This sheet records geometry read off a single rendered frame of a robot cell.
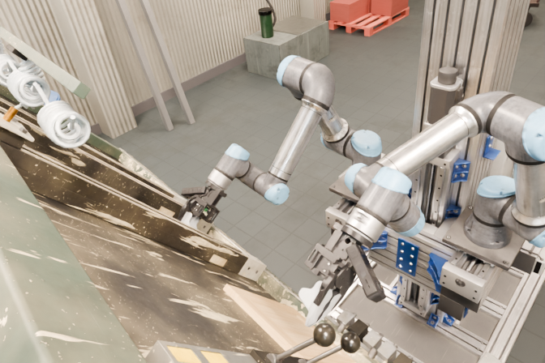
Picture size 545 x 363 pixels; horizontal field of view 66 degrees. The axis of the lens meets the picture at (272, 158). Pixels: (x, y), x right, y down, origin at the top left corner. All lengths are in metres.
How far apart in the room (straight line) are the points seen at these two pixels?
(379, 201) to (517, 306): 1.76
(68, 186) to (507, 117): 1.05
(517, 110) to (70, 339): 1.03
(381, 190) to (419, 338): 1.54
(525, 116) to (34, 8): 4.04
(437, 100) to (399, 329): 1.27
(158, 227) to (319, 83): 0.66
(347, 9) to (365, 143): 5.07
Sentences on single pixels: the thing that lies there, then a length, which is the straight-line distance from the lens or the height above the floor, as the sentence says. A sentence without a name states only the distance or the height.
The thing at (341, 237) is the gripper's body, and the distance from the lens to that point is 0.91.
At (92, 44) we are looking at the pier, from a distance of 4.44.
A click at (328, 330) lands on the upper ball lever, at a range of 0.75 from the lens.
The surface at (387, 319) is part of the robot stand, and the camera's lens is 2.40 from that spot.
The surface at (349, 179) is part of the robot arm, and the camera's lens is 1.07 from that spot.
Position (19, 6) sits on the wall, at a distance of 4.44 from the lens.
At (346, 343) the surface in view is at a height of 1.45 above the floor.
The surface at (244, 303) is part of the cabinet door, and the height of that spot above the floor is 1.23.
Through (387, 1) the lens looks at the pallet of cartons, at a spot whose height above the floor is 0.35.
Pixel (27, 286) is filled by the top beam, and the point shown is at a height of 1.92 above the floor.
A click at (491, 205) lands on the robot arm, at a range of 1.53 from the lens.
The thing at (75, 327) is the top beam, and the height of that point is 1.90.
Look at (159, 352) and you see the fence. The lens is 0.61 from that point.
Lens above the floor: 2.18
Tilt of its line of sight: 35 degrees down
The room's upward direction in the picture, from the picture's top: 7 degrees counter-clockwise
